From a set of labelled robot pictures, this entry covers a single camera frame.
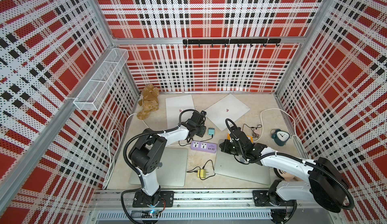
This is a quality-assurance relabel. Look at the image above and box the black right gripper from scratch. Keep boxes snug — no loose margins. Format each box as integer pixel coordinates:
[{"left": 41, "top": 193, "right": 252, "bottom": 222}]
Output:
[{"left": 219, "top": 138, "right": 244, "bottom": 156}]

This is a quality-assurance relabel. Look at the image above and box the black charger cable yellow adapter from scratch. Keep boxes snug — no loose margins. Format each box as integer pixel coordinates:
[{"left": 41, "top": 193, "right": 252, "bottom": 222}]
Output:
[{"left": 186, "top": 159, "right": 216, "bottom": 179}]

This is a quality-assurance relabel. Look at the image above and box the black charger cable pink adapter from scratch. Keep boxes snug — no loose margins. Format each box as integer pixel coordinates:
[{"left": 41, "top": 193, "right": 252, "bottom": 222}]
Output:
[{"left": 242, "top": 124, "right": 263, "bottom": 135}]

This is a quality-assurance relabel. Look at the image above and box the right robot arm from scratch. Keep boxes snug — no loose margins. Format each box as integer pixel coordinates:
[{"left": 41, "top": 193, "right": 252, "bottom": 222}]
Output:
[{"left": 220, "top": 126, "right": 355, "bottom": 213}]

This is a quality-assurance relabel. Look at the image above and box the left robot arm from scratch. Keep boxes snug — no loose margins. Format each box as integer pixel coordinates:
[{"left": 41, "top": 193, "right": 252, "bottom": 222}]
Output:
[{"left": 123, "top": 109, "right": 207, "bottom": 201}]

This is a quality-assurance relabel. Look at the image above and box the silver laptop front right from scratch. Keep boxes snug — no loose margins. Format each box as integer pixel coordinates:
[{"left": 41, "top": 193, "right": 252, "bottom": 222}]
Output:
[{"left": 215, "top": 139, "right": 271, "bottom": 185}]

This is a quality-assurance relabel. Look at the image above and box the silver laptop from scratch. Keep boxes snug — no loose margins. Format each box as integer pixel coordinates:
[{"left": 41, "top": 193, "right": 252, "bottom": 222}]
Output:
[
  {"left": 215, "top": 139, "right": 271, "bottom": 185},
  {"left": 128, "top": 147, "right": 188, "bottom": 187}
]

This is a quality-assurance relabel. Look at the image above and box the white laptop left back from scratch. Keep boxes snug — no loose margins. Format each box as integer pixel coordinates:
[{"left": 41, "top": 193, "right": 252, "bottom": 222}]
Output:
[{"left": 165, "top": 95, "right": 195, "bottom": 129}]

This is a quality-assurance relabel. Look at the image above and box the white laptop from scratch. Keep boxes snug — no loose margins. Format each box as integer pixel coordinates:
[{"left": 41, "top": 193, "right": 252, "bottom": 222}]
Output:
[
  {"left": 165, "top": 95, "right": 195, "bottom": 129},
  {"left": 205, "top": 94, "right": 251, "bottom": 131}
]

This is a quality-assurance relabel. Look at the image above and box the white laptop right back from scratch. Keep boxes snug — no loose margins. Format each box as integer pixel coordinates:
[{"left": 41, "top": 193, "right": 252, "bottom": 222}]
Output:
[{"left": 205, "top": 94, "right": 251, "bottom": 131}]

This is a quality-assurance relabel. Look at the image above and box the silver laptop front left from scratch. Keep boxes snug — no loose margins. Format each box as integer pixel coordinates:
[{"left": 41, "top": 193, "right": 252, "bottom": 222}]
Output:
[{"left": 128, "top": 147, "right": 188, "bottom": 187}]

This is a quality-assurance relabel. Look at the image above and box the yellow power strip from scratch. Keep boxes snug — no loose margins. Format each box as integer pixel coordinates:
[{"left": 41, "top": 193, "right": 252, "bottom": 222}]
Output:
[{"left": 227, "top": 134, "right": 254, "bottom": 143}]

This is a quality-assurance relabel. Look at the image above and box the purple power strip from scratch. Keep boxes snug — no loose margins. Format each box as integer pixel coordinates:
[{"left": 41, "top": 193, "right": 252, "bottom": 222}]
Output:
[{"left": 190, "top": 141, "right": 218, "bottom": 154}]

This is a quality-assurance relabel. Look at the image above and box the brown teddy bear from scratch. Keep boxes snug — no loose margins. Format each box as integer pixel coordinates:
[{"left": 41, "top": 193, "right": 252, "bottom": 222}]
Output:
[{"left": 137, "top": 84, "right": 159, "bottom": 120}]

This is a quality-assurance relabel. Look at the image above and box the teal alarm clock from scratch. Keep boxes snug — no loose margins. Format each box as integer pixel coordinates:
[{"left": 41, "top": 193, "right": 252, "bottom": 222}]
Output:
[{"left": 271, "top": 129, "right": 291, "bottom": 146}]

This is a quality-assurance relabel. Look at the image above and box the pink pig plush toy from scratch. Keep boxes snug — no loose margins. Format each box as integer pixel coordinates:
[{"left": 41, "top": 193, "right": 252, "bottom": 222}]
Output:
[{"left": 273, "top": 168, "right": 302, "bottom": 182}]

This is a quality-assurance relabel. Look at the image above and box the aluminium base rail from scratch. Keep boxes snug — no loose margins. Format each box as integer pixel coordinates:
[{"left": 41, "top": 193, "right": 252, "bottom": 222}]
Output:
[{"left": 85, "top": 189, "right": 343, "bottom": 224}]

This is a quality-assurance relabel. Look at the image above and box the white power cable right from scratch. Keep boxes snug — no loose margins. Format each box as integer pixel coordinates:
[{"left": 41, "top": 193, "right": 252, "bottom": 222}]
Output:
[{"left": 255, "top": 108, "right": 326, "bottom": 188}]

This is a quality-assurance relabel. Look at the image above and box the white power cable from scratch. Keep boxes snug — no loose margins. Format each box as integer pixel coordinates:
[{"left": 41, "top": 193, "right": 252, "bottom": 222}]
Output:
[
  {"left": 255, "top": 108, "right": 326, "bottom": 188},
  {"left": 102, "top": 112, "right": 194, "bottom": 190}
]

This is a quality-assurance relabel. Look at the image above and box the white power cable left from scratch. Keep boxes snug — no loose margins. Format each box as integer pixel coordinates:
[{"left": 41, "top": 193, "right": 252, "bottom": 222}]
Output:
[{"left": 102, "top": 112, "right": 194, "bottom": 190}]

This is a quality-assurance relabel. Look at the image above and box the black hook rail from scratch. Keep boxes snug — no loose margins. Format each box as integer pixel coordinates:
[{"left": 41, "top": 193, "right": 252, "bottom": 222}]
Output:
[{"left": 182, "top": 38, "right": 282, "bottom": 45}]

